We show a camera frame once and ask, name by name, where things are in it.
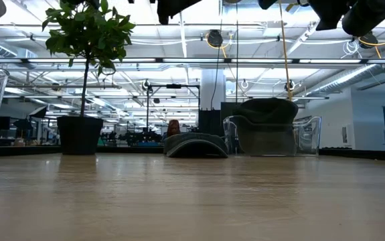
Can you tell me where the green leafy small tree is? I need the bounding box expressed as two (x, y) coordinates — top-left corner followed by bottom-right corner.
(41, 0), (136, 118)

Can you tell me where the yellow hanging cord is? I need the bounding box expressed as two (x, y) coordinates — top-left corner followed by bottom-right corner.
(278, 0), (294, 101)

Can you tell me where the long ceiling light bar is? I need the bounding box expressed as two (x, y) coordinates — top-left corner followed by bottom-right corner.
(0, 57), (385, 66)

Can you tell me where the black hanging cable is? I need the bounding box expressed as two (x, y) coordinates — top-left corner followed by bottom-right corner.
(234, 0), (240, 104)

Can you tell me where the black ceiling cable reel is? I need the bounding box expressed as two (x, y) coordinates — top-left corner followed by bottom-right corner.
(207, 29), (224, 48)
(359, 31), (379, 50)

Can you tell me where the black flat panel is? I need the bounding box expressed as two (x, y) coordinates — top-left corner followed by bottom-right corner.
(220, 102), (244, 118)

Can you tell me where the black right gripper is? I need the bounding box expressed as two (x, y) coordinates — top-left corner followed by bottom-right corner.
(307, 0), (385, 38)

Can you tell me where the black metal frame stand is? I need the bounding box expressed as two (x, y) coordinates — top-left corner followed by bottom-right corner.
(146, 83), (202, 134)

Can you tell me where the silver ventilation duct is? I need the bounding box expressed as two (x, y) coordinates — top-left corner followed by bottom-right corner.
(304, 63), (380, 98)

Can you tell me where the black cabinet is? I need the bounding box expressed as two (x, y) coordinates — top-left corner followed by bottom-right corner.
(198, 109), (222, 137)

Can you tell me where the person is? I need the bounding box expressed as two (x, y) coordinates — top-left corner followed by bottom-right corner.
(167, 119), (181, 138)

